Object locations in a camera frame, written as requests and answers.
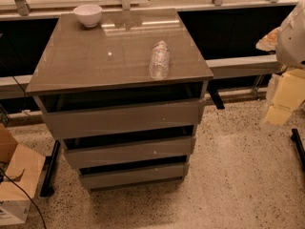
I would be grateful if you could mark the brown cardboard box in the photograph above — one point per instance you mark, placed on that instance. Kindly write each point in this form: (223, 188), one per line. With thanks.
(22, 167)

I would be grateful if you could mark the black floor bar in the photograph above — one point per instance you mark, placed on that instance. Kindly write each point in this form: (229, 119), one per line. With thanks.
(50, 164)
(298, 143)

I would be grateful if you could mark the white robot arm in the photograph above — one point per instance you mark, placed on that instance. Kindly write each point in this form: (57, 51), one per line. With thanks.
(288, 42)

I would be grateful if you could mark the clear plastic water bottle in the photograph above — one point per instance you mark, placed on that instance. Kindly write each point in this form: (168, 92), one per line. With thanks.
(160, 61)

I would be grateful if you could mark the black leg behind cabinet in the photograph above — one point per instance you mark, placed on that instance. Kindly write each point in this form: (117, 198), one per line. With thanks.
(213, 92)

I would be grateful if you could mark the white ceramic bowl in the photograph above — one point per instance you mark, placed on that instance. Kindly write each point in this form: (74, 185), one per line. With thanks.
(88, 15)

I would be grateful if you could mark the black right floor bar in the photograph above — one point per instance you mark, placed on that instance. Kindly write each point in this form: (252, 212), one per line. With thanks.
(298, 143)

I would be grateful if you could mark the black left floor bar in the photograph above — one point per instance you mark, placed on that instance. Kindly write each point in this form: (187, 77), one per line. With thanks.
(50, 164)

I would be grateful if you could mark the grey horizontal rail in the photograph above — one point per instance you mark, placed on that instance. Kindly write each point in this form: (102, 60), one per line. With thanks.
(13, 87)

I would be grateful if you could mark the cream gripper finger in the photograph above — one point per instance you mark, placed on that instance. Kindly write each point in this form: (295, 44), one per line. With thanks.
(277, 116)
(290, 91)

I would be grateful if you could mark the grey three-drawer cabinet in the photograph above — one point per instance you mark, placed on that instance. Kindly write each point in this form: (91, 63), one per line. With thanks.
(107, 67)

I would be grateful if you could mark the grey top drawer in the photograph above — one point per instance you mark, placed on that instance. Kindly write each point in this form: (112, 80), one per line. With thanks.
(66, 125)

